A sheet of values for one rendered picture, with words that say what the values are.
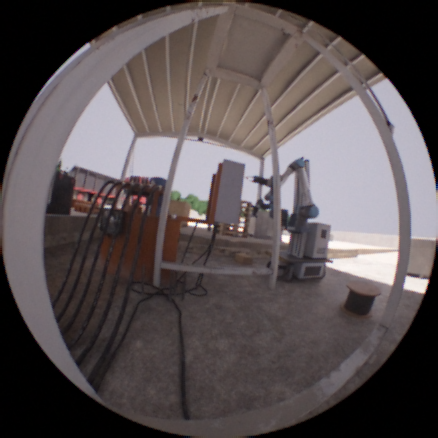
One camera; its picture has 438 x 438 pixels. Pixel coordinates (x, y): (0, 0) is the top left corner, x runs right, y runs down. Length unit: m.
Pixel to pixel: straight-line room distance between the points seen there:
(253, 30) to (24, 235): 1.94
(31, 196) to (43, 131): 0.07
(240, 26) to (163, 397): 2.49
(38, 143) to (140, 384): 0.71
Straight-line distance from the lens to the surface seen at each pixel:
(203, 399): 0.68
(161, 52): 5.27
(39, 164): 0.21
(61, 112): 0.23
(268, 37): 1.91
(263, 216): 4.63
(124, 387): 0.70
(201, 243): 2.82
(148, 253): 1.33
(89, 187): 9.10
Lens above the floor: 0.63
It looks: 2 degrees up
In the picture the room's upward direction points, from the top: 8 degrees clockwise
